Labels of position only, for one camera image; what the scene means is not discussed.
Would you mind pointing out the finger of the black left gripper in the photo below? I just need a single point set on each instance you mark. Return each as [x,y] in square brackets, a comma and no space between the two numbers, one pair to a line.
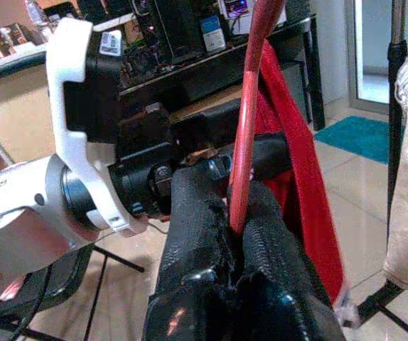
[211,128]
[271,156]

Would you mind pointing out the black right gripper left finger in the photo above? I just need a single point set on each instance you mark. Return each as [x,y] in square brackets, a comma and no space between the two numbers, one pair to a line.
[197,231]

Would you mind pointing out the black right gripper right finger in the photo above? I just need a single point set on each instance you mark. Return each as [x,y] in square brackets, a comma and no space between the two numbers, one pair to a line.
[271,266]

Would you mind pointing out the plain red shirt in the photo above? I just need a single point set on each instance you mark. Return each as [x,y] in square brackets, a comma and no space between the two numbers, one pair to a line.
[296,160]

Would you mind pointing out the red clothes hanger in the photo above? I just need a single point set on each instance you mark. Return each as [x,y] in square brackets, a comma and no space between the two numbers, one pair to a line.
[246,106]

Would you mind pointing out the black shelf table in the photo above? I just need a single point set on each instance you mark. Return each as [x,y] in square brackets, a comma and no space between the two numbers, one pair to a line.
[225,67]

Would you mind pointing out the blue floor mat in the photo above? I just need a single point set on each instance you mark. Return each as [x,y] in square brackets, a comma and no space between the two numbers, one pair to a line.
[360,138]

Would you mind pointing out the blue white carton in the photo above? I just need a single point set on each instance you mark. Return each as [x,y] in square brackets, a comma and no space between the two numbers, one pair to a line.
[213,35]

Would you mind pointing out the black computer tower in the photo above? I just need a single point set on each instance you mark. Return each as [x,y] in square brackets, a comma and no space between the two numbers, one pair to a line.
[179,28]

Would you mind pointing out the white device box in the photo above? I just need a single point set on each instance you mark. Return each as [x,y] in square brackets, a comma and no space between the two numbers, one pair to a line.
[234,25]

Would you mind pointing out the metal clothes rack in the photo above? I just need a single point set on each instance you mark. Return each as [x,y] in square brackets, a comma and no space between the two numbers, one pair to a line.
[396,106]

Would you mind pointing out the glass door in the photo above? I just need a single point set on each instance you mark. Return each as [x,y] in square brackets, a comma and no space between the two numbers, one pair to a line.
[374,35]

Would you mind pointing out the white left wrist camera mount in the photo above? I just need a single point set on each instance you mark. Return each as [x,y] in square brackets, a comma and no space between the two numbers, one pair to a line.
[65,53]

